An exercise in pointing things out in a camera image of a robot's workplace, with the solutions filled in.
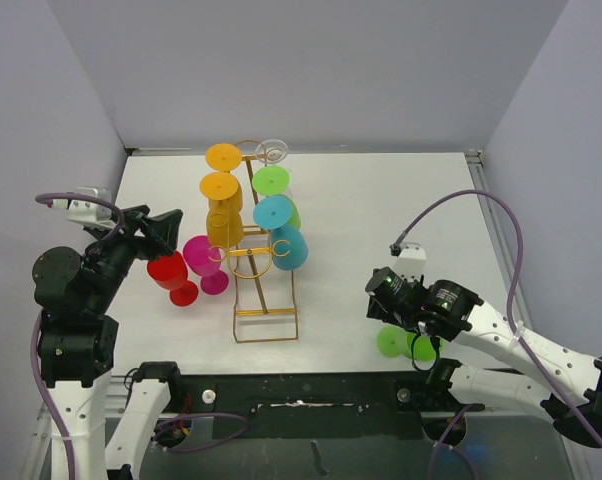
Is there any magenta goblet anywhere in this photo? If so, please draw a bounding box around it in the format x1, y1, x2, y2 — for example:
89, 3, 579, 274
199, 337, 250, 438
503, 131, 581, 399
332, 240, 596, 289
182, 235, 229, 295

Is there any green goblet front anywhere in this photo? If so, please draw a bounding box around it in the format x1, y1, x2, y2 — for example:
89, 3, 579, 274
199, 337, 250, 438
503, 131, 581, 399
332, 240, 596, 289
376, 325, 437, 363

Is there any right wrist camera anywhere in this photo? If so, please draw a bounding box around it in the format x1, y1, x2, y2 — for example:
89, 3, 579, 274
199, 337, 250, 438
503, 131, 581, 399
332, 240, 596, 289
390, 241, 427, 282

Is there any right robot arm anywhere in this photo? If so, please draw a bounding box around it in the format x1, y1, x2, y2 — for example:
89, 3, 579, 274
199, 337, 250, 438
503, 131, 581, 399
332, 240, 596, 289
365, 267, 602, 448

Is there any clear wine glass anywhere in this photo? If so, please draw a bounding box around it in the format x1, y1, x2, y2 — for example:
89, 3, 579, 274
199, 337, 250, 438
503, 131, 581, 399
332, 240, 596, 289
254, 139, 289, 175

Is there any red goblet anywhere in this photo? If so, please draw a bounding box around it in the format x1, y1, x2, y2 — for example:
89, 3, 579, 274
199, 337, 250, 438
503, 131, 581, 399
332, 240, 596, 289
146, 251, 199, 307

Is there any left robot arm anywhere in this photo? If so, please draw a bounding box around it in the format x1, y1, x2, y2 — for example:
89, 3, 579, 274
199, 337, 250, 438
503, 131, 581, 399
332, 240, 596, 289
30, 193, 185, 479

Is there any cyan goblet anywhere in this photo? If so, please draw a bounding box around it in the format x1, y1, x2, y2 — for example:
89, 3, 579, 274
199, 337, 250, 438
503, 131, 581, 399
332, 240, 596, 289
253, 195, 309, 271

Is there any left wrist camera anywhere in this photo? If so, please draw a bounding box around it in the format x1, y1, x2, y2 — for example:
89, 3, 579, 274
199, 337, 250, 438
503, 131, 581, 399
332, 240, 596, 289
50, 186, 115, 228

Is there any light green goblet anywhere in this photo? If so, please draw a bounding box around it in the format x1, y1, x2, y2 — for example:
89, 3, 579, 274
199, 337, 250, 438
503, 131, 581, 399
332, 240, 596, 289
251, 165, 301, 229

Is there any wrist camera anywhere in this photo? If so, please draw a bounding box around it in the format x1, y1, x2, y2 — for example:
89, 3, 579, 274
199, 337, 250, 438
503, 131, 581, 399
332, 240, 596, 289
390, 241, 427, 282
50, 186, 115, 228

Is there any orange goblet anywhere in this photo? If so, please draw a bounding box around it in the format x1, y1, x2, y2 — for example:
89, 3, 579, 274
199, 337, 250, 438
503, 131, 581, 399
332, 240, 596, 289
200, 172, 244, 249
200, 143, 243, 211

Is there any gold wire glass rack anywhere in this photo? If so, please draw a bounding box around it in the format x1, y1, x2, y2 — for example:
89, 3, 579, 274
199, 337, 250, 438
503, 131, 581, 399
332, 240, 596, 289
212, 140, 299, 344

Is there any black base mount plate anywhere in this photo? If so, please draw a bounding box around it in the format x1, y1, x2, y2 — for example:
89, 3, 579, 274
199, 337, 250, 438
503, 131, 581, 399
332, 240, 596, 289
166, 371, 461, 440

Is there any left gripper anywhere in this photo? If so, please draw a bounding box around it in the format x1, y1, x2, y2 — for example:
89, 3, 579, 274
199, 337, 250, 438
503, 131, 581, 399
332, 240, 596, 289
87, 203, 181, 309

